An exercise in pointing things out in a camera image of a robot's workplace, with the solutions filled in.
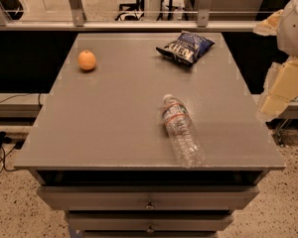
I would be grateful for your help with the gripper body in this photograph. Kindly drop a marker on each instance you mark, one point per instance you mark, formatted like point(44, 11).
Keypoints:
point(294, 29)

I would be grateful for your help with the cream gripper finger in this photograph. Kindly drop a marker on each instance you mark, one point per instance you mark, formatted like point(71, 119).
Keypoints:
point(270, 25)

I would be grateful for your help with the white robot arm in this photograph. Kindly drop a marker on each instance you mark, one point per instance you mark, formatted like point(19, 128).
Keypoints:
point(287, 36)

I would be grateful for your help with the blue chip bag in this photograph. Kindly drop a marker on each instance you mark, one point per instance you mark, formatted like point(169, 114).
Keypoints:
point(187, 49)

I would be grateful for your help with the clear plastic water bottle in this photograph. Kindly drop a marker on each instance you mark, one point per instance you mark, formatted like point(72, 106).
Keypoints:
point(182, 133)

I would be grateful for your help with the black office chair base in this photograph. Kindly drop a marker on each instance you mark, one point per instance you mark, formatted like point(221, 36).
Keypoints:
point(131, 11)

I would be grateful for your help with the grey drawer cabinet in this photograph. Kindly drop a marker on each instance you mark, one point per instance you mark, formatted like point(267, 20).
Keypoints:
point(103, 127)

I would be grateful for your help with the orange fruit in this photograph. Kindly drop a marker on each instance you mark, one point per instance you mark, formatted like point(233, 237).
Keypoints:
point(86, 60)

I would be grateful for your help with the lower grey drawer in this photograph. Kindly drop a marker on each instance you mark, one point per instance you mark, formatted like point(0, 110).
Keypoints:
point(148, 221)

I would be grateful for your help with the metal railing with glass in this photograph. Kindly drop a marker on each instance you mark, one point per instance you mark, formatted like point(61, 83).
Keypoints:
point(159, 15)

